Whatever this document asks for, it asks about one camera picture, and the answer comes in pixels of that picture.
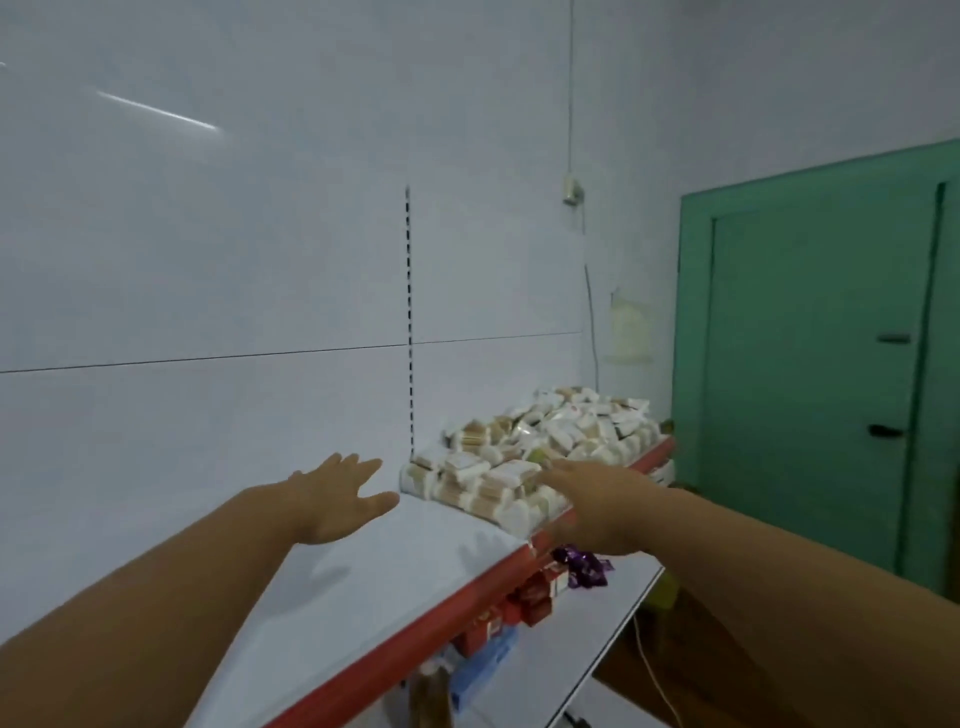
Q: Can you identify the person's left hand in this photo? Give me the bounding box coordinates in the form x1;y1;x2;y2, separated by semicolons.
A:
288;452;400;546

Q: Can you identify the person's right hand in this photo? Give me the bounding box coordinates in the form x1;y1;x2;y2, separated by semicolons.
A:
534;459;672;558

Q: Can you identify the person's right forearm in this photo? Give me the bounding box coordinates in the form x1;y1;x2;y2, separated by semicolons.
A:
645;486;960;728

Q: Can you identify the person's left forearm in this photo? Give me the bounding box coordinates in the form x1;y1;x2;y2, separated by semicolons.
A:
0;483;303;728

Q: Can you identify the purple wrapped packet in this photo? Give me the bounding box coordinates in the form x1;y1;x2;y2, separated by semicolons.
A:
552;545;615;591

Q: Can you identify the red box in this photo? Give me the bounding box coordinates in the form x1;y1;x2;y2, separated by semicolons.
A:
456;607;505;658
516;562;571;628

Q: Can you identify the white shelf with red edge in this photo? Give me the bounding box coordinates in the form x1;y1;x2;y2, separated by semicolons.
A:
183;437;676;728

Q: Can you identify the pile of white brown packets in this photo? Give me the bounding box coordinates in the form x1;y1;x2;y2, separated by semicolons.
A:
399;386;665;537

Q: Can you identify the plain white shelf board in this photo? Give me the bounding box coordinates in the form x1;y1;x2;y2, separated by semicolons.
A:
450;551;666;728

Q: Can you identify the yellow object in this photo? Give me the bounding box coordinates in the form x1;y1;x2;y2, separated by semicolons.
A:
643;576;681;615

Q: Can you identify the blue box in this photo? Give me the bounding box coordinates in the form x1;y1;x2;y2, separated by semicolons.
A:
450;626;520;711

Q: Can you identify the slotted shelf upright strip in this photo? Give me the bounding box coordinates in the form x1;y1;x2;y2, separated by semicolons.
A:
405;185;416;459

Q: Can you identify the brown bottle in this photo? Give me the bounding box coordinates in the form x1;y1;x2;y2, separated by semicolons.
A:
408;663;456;728

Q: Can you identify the pale paper sheet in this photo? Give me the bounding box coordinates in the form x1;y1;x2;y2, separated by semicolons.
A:
603;291;655;367

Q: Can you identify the green door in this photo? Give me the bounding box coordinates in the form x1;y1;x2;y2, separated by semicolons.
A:
671;138;960;601

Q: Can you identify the white floor cable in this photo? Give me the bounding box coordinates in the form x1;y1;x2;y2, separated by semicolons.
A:
631;611;688;728

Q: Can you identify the thin wall cable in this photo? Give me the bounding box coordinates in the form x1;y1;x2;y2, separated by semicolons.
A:
565;0;603;385

